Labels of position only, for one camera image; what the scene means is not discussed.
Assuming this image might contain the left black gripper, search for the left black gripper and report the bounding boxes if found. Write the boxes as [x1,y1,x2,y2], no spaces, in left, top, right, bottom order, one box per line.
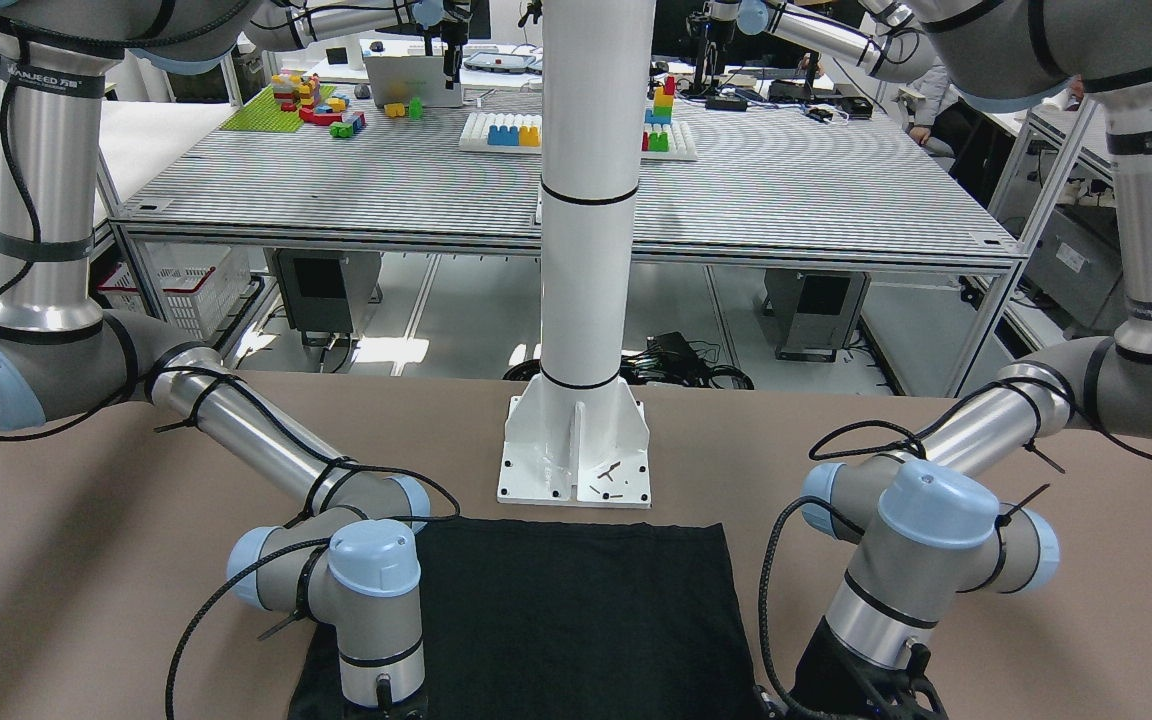
[796,620,948,719]

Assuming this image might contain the black printed t-shirt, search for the black printed t-shirt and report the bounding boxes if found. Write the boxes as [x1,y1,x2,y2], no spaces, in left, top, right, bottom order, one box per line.
[287,520,780,719]

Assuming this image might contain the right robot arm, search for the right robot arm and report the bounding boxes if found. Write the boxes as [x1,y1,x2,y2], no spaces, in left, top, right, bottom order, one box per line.
[0,1,433,719]

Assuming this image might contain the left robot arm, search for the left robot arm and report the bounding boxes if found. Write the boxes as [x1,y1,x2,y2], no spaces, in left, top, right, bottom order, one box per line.
[774,1,1152,719]

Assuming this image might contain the grey slatted work table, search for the grey slatted work table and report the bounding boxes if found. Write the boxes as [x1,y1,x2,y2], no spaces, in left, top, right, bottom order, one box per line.
[116,103,1026,285]

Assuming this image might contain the white block tray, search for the white block tray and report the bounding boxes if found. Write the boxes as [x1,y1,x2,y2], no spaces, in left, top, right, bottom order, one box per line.
[457,111,700,162]

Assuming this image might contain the white plastic basket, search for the white plastic basket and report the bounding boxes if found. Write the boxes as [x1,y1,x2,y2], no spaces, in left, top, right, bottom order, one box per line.
[146,243,251,340]

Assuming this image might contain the green lego baseplate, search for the green lego baseplate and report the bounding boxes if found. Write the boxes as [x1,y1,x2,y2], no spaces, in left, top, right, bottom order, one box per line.
[219,78,349,132]

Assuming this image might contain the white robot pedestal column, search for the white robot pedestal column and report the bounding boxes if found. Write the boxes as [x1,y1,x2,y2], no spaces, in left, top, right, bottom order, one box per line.
[495,1,655,509]

